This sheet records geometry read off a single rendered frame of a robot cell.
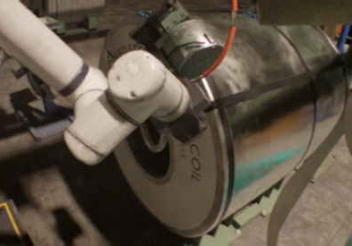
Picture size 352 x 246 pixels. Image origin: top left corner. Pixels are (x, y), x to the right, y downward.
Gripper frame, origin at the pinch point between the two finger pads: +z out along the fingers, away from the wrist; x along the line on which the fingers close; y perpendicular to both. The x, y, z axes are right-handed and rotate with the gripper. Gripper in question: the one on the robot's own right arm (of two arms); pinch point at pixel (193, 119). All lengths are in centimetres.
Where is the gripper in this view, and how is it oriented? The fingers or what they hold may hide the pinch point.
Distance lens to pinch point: 70.7
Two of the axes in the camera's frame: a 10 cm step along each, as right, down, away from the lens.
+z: 3.5, 2.0, 9.1
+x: -8.2, 5.4, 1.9
